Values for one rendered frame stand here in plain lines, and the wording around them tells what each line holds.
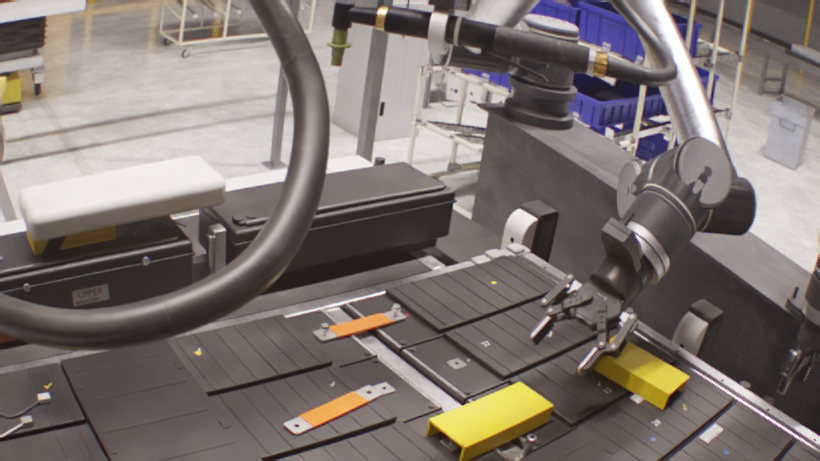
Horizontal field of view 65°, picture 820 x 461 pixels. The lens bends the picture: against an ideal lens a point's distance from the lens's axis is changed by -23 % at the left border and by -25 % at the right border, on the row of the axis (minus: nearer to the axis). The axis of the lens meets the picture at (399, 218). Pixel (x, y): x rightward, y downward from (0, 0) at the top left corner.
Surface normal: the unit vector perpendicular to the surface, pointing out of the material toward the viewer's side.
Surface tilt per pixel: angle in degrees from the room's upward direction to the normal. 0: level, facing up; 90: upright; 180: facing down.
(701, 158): 57
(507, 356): 0
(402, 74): 90
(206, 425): 0
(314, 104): 42
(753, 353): 90
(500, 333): 0
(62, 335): 81
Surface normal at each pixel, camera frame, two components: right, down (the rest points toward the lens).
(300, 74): -0.21, -0.15
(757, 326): -0.88, 0.09
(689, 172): 0.04, -0.13
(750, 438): 0.12, -0.90
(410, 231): 0.61, 0.39
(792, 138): -0.65, 0.24
